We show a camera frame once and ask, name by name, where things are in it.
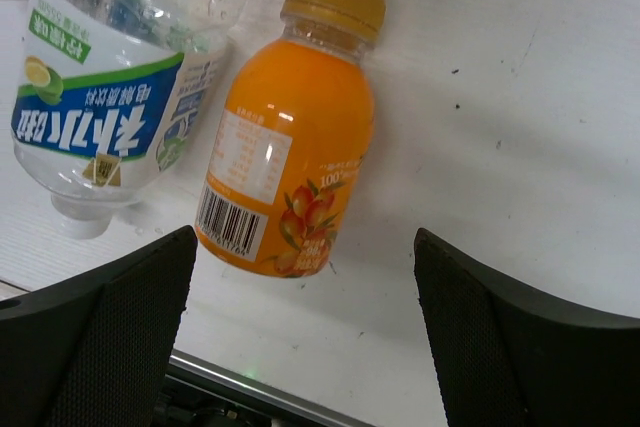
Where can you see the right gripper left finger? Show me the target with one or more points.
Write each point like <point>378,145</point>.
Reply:
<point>93,349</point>

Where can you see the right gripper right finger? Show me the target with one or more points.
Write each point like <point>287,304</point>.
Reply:
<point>508,354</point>

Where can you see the orange juice bottle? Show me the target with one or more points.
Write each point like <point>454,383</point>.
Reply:
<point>296,126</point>

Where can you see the green blue label bottle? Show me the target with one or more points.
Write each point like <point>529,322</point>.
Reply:
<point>108,96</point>

